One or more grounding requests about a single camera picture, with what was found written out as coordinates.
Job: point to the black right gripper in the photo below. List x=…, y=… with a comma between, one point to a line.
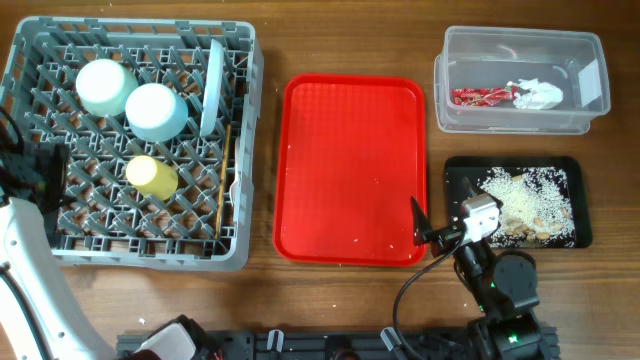
x=447, y=239

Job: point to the red snack wrapper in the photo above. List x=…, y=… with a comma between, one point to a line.
x=483, y=97

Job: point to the white napkin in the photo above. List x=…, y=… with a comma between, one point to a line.
x=535, y=95

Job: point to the white plastic fork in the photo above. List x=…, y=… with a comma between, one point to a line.
x=233, y=189

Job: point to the wooden chopstick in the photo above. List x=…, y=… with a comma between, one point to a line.
x=222, y=185

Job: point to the light blue plate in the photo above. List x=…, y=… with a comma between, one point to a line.
x=212, y=90

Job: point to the yellow cup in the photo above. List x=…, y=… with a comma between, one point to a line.
x=151, y=177

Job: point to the white bowl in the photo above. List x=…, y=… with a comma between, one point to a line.
x=156, y=113

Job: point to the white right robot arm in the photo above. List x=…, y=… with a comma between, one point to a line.
x=503, y=286

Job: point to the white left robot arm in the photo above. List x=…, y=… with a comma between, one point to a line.
x=39, y=312

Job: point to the clear plastic waste bin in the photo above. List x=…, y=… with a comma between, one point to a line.
x=490, y=57

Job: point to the grey dishwasher rack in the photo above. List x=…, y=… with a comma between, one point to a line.
x=108, y=222

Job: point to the black tray with rice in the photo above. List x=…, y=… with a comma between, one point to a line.
x=543, y=198

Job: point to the red serving tray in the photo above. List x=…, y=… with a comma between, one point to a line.
x=352, y=160

